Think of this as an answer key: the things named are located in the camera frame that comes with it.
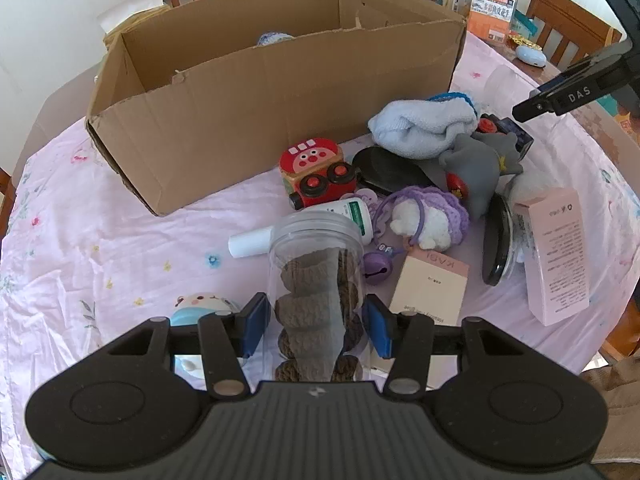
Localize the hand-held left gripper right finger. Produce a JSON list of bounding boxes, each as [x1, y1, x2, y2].
[[362, 294, 536, 397]]

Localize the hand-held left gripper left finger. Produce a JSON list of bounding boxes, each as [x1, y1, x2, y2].
[[102, 292, 273, 402]]

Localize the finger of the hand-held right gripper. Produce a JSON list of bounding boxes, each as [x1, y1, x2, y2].
[[512, 62, 626, 123], [545, 40, 633, 92]]

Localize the clear plastic jar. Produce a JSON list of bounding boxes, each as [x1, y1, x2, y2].
[[268, 208, 373, 383]]

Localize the white tube green label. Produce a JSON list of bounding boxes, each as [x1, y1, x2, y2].
[[228, 197, 376, 259]]

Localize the purple crochet keychain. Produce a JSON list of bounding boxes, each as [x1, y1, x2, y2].
[[372, 185, 471, 252]]

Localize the black teardrop case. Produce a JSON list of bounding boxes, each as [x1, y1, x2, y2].
[[482, 195, 516, 287], [351, 146, 436, 195]]

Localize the white sock blue trim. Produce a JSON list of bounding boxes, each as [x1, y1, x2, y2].
[[368, 92, 483, 161]]

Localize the brown cardboard box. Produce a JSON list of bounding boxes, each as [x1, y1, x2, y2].
[[86, 0, 468, 217]]

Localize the round blue white toy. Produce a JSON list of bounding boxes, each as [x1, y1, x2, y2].
[[170, 292, 242, 391]]

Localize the light blue oval case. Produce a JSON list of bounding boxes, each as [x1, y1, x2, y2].
[[515, 42, 548, 67]]

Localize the purple bell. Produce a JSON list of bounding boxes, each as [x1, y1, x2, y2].
[[362, 250, 394, 286]]

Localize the beige small box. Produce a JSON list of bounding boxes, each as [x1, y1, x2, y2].
[[389, 252, 471, 331]]

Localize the black toy train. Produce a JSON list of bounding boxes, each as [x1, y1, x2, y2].
[[475, 114, 535, 161]]

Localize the teal packet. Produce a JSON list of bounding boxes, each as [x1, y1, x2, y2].
[[510, 10, 538, 37]]

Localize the plastic jar orange label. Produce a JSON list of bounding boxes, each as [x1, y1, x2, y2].
[[460, 0, 526, 43]]

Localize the grey cat toy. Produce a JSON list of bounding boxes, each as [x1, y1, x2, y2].
[[415, 132, 526, 218]]

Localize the pink floral tablecloth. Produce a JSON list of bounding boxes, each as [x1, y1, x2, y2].
[[0, 30, 632, 480]]

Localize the pink carton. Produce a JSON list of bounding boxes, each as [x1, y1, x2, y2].
[[514, 187, 591, 326]]

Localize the red wooden toy train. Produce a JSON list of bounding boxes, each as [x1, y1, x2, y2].
[[279, 136, 358, 211]]

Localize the beige cloth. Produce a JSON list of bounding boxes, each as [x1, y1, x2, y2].
[[582, 355, 640, 466]]

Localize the blue white crochet item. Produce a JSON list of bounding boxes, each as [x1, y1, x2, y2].
[[257, 31, 296, 47]]

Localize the white plastic bag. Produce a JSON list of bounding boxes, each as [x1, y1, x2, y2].
[[97, 0, 166, 36]]

